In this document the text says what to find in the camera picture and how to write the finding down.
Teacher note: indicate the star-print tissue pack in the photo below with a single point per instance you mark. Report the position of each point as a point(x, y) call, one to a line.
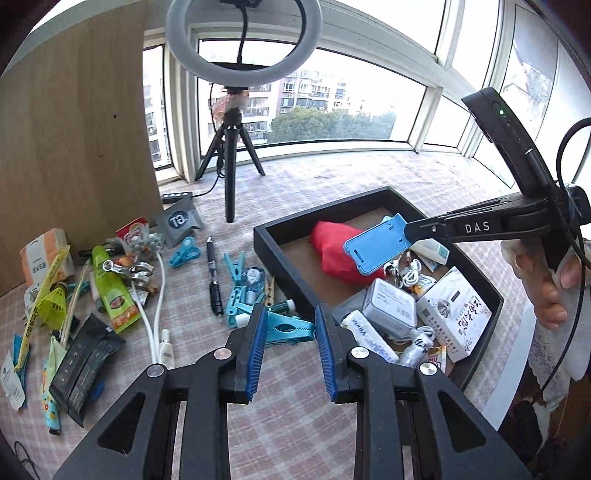
point(369, 337)

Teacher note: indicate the black tripod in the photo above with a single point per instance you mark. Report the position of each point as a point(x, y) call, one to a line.
point(231, 175)

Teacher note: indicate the white plug adapter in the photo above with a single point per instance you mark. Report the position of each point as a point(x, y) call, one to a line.
point(30, 300)

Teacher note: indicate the white paper packet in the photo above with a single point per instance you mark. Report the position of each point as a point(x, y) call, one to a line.
point(11, 383)

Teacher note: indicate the red fabric pouch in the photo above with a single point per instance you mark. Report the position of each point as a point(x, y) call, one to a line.
point(332, 249)

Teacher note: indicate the orange tissue pack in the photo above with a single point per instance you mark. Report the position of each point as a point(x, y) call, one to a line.
point(44, 254)

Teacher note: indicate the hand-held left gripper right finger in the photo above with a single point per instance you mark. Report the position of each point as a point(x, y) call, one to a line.
point(328, 355)

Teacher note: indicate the green glitter lip balm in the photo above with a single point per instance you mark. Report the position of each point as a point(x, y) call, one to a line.
point(284, 305)

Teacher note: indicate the small white bottle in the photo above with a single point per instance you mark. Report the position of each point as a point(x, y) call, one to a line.
point(167, 350)

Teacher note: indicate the large teal plastic clip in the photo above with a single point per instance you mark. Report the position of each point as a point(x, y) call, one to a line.
point(288, 330)

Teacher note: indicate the black rectangular tray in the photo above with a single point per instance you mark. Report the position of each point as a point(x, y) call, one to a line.
point(300, 251)

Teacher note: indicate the white printed cardboard box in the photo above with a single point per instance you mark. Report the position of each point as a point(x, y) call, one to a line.
point(455, 314)

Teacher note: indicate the black foil sachet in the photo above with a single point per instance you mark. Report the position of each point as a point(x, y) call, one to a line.
point(99, 337)
point(76, 383)

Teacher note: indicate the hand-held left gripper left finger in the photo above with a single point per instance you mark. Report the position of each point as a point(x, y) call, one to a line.
point(256, 355)

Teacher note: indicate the light green cloth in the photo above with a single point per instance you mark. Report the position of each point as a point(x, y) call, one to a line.
point(55, 355)

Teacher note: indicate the blue slotted clip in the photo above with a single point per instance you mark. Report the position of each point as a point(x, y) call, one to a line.
point(376, 247)

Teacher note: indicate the grey foil sachet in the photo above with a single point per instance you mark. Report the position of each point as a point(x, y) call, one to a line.
point(178, 224)

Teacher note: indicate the silver metal clip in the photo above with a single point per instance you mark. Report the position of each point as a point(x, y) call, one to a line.
point(131, 272)

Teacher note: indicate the person's right hand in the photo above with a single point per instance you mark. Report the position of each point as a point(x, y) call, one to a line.
point(549, 300)

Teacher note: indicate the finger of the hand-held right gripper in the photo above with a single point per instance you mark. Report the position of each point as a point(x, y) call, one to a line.
point(427, 229)

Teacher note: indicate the silver tin box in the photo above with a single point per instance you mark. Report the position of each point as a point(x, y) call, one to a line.
point(390, 307)

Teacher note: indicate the green squeeze pouch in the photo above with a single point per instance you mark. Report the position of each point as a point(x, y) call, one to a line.
point(113, 295)

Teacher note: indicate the blue plastic packet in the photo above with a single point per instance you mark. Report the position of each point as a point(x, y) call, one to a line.
point(21, 350)

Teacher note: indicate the yellow-green shuttlecock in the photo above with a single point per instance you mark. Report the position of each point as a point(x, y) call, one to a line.
point(53, 307)

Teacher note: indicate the black pen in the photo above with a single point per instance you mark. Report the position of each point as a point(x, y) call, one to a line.
point(214, 277)

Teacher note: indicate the blue plastic clip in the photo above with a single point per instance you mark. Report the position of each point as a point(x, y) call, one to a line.
point(242, 307)
point(184, 251)
point(235, 267)

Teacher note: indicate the red white creamer sachet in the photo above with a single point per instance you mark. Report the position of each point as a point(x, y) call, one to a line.
point(131, 230)

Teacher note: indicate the white bead cluster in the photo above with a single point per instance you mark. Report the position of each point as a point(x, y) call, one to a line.
point(150, 241)

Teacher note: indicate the sleeved wooden chopsticks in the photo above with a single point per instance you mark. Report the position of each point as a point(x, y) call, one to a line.
point(76, 300)

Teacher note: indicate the large cardboard panel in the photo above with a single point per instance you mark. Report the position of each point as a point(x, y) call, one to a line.
point(69, 138)

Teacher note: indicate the long yellow plastic packet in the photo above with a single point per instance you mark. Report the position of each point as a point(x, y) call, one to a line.
point(34, 323)

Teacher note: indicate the fruit-print hand cream tube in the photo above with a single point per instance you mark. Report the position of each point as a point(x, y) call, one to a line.
point(51, 401)

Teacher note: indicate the black power strip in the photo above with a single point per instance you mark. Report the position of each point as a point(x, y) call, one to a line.
point(175, 198)

